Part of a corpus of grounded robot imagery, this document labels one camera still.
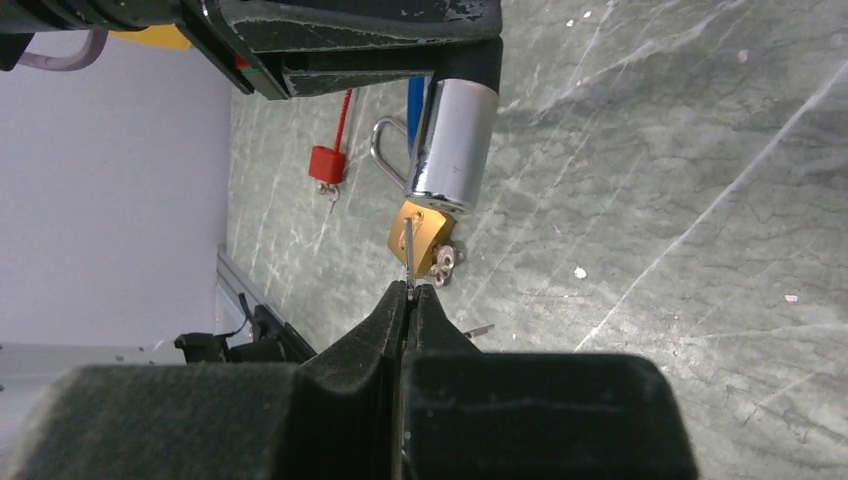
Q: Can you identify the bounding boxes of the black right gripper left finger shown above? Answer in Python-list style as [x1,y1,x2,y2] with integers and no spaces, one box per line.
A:
[1,281,407,479]

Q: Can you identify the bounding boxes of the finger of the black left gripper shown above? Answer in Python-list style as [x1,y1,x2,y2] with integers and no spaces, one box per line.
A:
[281,37,503,97]
[201,1,502,53]

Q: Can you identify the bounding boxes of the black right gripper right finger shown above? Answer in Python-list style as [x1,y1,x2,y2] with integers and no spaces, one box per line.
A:
[400,286,699,479]

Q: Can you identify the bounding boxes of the white cylinder with coloured lid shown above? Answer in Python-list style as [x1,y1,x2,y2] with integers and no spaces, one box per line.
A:
[109,25,193,51]

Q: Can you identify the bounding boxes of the red cable padlock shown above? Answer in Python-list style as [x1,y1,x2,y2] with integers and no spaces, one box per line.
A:
[308,89,354,214]

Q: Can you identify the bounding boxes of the silver keys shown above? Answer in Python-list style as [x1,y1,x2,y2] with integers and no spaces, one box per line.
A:
[426,245,458,289]

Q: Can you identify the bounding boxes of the brass padlock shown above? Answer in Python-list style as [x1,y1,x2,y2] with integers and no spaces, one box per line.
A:
[369,116,459,285]

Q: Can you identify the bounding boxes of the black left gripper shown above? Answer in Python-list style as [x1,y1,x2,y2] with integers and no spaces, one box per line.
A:
[1,0,291,100]

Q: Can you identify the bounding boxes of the blue cable lock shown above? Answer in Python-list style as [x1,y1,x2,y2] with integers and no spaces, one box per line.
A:
[404,78,499,214]

